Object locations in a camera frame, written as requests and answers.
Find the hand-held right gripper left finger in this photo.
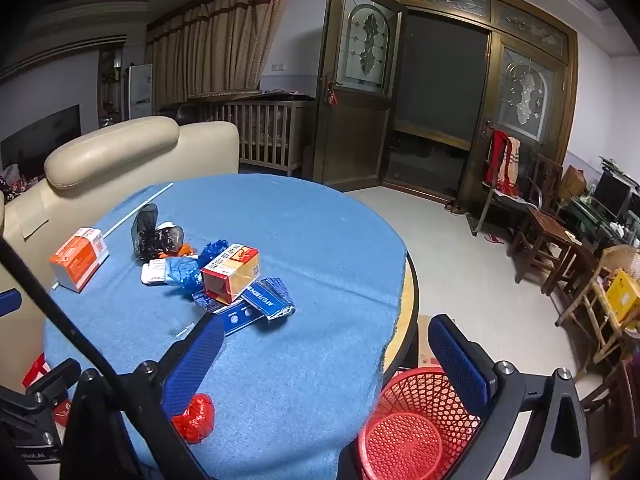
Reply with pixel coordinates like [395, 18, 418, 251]
[60, 312, 226, 480]

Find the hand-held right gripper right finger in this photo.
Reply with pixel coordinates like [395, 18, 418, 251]
[429, 314, 596, 480]

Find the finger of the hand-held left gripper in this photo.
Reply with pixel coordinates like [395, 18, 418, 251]
[0, 289, 23, 318]

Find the blue box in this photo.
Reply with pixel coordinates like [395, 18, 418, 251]
[192, 290, 266, 338]

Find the red wrapper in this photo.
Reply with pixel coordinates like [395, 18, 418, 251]
[171, 393, 216, 444]

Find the red yellow medicine box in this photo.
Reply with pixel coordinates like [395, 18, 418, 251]
[200, 245, 262, 306]

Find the blue plastic bag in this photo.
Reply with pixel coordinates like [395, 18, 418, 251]
[165, 240, 236, 303]

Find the orange white medicine box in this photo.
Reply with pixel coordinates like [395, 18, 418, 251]
[49, 227, 110, 293]

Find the red plastic mesh basket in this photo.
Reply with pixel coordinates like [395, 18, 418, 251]
[357, 366, 493, 480]

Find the small white box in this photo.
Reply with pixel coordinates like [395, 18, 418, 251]
[141, 260, 173, 286]

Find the orange plastic bag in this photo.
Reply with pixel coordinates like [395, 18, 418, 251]
[160, 242, 198, 261]

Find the black plastic bag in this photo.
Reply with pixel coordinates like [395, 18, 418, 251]
[131, 204, 185, 261]

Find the brown cardboard box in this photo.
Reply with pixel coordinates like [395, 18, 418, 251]
[390, 314, 458, 373]

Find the red white package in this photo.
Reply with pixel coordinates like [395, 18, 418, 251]
[21, 354, 51, 388]

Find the round wooden table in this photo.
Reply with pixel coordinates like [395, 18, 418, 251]
[382, 255, 421, 376]

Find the floral patterned cloth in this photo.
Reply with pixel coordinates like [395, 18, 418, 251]
[0, 162, 26, 196]

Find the blue tablecloth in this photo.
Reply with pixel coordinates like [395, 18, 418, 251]
[42, 175, 408, 480]

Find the thin white stick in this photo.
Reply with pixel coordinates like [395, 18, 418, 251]
[51, 182, 175, 292]

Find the dark wooden stool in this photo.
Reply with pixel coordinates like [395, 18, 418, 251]
[542, 237, 601, 321]
[510, 207, 576, 286]

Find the dark wooden chair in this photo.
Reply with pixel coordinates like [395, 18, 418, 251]
[580, 355, 640, 466]

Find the black television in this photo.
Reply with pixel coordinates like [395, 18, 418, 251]
[0, 105, 82, 171]

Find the yellow cardboard box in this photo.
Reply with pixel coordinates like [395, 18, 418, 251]
[604, 269, 640, 331]

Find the cream leather sofa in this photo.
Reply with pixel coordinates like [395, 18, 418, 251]
[0, 115, 241, 396]

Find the wicker armchair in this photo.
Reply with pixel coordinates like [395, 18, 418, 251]
[555, 245, 640, 366]

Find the glass computer desk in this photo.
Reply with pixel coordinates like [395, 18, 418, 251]
[565, 157, 640, 256]

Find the dark wooden armchair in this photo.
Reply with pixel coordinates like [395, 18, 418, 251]
[520, 154, 566, 221]

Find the red beige scarf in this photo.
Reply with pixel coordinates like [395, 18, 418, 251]
[485, 130, 523, 196]

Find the wooden stained glass door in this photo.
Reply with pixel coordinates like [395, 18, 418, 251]
[460, 35, 573, 211]
[315, 0, 408, 192]

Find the wooden baby crib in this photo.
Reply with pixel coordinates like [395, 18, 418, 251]
[200, 92, 317, 177]

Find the black computer monitor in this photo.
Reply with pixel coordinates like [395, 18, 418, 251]
[592, 170, 632, 221]

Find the wooden display cabinet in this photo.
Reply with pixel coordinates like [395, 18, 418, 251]
[97, 45, 126, 126]

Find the white standing air conditioner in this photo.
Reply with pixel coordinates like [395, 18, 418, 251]
[125, 63, 153, 122]

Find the beige striped curtain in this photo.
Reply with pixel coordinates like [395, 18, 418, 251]
[145, 0, 291, 111]

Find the black cable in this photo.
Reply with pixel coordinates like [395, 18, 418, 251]
[0, 235, 208, 480]

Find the metal frame chair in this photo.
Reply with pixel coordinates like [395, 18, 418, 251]
[469, 180, 543, 236]

